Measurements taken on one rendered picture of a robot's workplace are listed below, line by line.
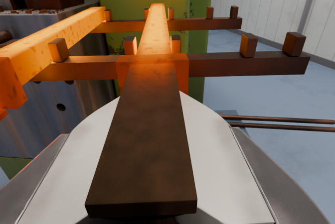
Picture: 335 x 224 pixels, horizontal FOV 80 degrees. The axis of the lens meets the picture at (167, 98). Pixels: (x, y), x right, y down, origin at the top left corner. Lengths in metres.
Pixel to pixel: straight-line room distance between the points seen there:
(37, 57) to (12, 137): 0.59
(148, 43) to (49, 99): 0.46
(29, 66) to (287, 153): 1.45
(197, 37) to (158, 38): 0.89
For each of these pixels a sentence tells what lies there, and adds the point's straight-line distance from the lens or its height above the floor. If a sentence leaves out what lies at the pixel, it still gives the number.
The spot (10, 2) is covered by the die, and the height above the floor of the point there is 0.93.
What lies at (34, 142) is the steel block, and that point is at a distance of 0.76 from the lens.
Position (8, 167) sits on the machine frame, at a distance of 0.93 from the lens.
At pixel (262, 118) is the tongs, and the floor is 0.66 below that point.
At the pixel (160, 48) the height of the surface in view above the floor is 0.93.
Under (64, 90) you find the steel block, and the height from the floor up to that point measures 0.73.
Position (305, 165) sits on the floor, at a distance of 1.49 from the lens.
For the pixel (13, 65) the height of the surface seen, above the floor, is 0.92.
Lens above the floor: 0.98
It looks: 32 degrees down
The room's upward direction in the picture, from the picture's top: 2 degrees counter-clockwise
